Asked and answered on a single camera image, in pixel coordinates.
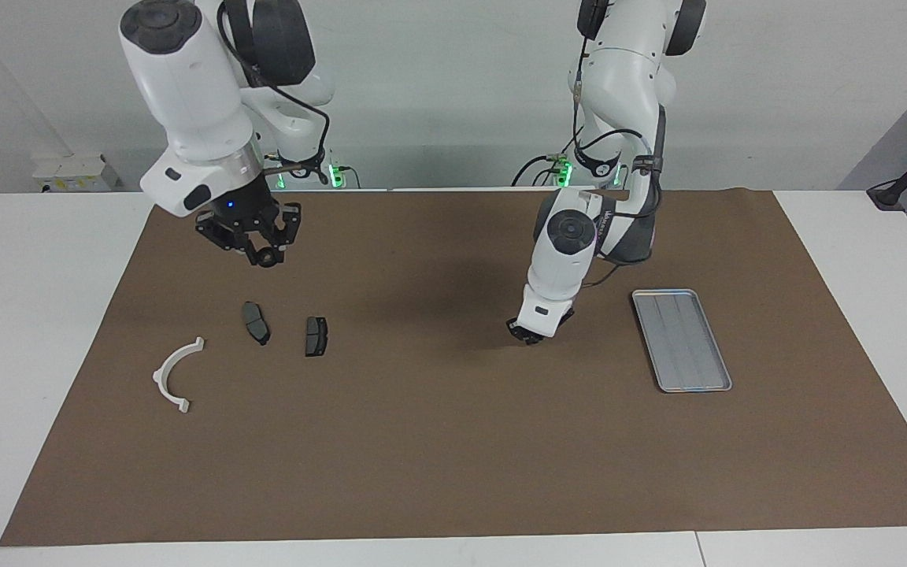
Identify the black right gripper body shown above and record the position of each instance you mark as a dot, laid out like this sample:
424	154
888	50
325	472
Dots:
237	209

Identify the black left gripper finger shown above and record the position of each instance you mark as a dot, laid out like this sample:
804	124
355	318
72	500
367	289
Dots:
533	341

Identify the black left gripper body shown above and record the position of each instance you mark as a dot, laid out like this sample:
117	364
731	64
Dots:
513	327

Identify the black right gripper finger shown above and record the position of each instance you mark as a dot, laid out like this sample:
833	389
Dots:
229	236
288	224

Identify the large black bearing gear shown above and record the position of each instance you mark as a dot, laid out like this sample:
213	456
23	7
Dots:
267	257

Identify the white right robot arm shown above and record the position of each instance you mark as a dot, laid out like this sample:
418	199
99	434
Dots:
186	87

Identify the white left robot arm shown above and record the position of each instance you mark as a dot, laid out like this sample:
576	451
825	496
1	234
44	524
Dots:
619	79

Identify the silver ribbed metal tray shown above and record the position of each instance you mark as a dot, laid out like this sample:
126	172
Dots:
682	339

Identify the angled dark grey brake pad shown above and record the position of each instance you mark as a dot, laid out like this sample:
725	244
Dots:
255	321

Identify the rectangular dark grey brake pad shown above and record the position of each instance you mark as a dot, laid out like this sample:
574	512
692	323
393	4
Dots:
316	337

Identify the brown paper table mat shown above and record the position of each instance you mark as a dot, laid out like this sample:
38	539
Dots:
453	457

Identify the white semicircular plastic bracket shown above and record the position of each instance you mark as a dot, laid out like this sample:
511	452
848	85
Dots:
162	378

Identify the white wall socket box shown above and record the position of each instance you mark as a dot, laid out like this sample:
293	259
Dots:
75	175

